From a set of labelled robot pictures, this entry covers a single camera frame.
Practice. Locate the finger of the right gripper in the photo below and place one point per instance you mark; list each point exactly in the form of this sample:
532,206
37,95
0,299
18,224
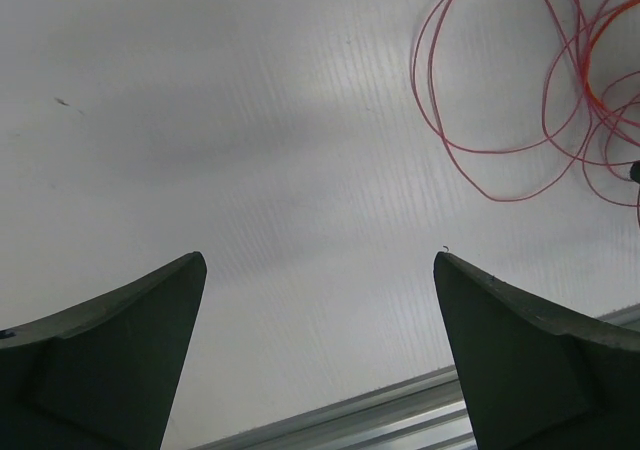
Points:
634,172

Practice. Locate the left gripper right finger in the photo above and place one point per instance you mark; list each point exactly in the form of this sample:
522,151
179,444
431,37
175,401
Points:
535,374

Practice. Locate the aluminium mounting rail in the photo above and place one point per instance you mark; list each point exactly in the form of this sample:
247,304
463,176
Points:
427,412

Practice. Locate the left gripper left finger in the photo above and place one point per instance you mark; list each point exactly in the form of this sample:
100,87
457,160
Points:
102,374

